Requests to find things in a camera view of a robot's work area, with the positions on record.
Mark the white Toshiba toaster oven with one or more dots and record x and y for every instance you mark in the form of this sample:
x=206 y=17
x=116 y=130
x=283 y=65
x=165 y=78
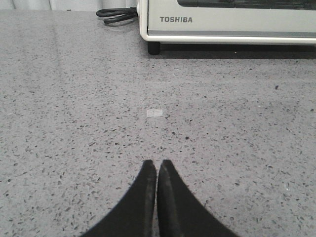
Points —
x=284 y=22

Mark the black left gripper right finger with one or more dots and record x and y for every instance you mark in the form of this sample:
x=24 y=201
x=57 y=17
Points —
x=180 y=214

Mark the small clear tape piece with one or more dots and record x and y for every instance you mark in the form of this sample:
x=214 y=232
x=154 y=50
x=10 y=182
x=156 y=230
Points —
x=151 y=113

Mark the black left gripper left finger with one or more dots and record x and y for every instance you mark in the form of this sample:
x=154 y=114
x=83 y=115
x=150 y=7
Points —
x=133 y=215

